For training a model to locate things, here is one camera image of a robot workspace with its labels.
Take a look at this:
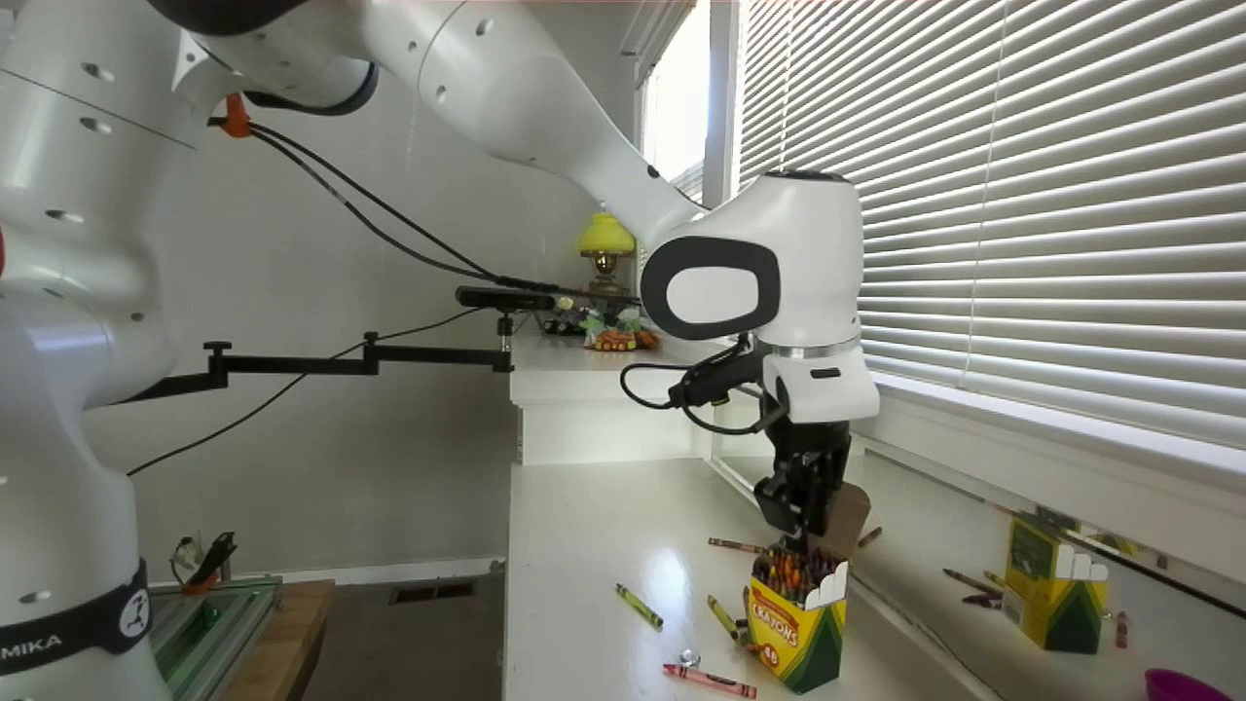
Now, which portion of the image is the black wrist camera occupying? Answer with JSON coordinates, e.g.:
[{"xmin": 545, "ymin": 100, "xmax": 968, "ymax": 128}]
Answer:
[{"xmin": 667, "ymin": 346, "xmax": 769, "ymax": 407}]

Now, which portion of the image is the small dark toy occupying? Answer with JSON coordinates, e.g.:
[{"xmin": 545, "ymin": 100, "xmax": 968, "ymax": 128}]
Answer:
[{"xmin": 533, "ymin": 309, "xmax": 587, "ymax": 344}]

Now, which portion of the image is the yellow green crayon box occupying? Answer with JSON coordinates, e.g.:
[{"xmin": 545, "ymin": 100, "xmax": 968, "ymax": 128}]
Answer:
[{"xmin": 739, "ymin": 479, "xmax": 874, "ymax": 697}]

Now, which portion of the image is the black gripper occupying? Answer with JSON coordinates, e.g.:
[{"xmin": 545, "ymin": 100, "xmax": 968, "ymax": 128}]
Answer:
[{"xmin": 755, "ymin": 415, "xmax": 855, "ymax": 545}]

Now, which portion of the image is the white cabinet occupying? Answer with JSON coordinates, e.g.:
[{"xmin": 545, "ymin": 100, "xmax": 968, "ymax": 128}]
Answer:
[{"xmin": 504, "ymin": 323, "xmax": 718, "ymax": 466}]

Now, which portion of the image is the yellow crayon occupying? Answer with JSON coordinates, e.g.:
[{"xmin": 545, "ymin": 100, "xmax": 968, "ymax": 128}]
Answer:
[{"xmin": 706, "ymin": 592, "xmax": 752, "ymax": 641}]

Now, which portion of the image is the thin black camera cable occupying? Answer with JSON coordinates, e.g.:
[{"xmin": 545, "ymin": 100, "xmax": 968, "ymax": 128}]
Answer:
[{"xmin": 125, "ymin": 309, "xmax": 486, "ymax": 483}]

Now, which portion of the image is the green glass tray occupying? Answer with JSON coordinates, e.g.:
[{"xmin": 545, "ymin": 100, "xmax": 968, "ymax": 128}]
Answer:
[{"xmin": 147, "ymin": 577, "xmax": 285, "ymax": 701}]

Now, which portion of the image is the yellow toy lamp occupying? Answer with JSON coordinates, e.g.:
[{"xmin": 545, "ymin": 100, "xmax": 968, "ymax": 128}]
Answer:
[{"xmin": 576, "ymin": 209, "xmax": 643, "ymax": 320}]

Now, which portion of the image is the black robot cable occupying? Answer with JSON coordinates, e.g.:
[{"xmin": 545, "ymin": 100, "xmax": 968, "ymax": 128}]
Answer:
[
  {"xmin": 246, "ymin": 121, "xmax": 769, "ymax": 441},
  {"xmin": 263, "ymin": 131, "xmax": 576, "ymax": 296}
]

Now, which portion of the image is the floor vent grille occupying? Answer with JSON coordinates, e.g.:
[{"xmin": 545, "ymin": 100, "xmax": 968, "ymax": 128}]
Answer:
[{"xmin": 385, "ymin": 577, "xmax": 478, "ymax": 606}]

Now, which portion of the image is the red crayon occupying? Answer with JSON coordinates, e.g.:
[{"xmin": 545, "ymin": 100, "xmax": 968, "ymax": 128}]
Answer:
[{"xmin": 657, "ymin": 658, "xmax": 763, "ymax": 701}]

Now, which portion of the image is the black red clamp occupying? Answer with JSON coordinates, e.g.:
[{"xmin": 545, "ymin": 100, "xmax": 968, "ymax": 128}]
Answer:
[{"xmin": 167, "ymin": 527, "xmax": 246, "ymax": 600}]

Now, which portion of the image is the orange toy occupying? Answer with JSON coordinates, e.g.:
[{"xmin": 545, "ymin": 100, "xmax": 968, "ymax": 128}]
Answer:
[{"xmin": 582, "ymin": 320, "xmax": 667, "ymax": 358}]

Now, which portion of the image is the lime green crayon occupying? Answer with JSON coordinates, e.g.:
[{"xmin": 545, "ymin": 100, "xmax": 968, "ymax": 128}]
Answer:
[{"xmin": 612, "ymin": 579, "xmax": 669, "ymax": 636}]

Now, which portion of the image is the orange cable clip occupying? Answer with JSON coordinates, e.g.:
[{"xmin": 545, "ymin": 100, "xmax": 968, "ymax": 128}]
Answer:
[{"xmin": 208, "ymin": 88, "xmax": 258, "ymax": 141}]

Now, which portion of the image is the large white window blind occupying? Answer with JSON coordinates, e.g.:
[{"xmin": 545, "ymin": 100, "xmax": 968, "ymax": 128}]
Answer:
[{"xmin": 734, "ymin": 0, "xmax": 1246, "ymax": 457}]

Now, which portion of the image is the black stereo camera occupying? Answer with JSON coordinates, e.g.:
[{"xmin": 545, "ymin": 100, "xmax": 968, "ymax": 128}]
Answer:
[{"xmin": 450, "ymin": 284, "xmax": 559, "ymax": 317}]

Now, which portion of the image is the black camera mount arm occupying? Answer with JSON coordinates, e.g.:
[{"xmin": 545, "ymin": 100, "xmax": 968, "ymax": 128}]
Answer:
[{"xmin": 108, "ymin": 328, "xmax": 517, "ymax": 407}]

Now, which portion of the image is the wooden bench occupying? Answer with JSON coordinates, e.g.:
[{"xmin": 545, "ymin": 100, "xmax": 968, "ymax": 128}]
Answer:
[{"xmin": 217, "ymin": 579, "xmax": 338, "ymax": 701}]

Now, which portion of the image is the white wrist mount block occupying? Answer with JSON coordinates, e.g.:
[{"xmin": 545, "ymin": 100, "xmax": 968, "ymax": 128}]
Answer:
[{"xmin": 760, "ymin": 346, "xmax": 883, "ymax": 428}]

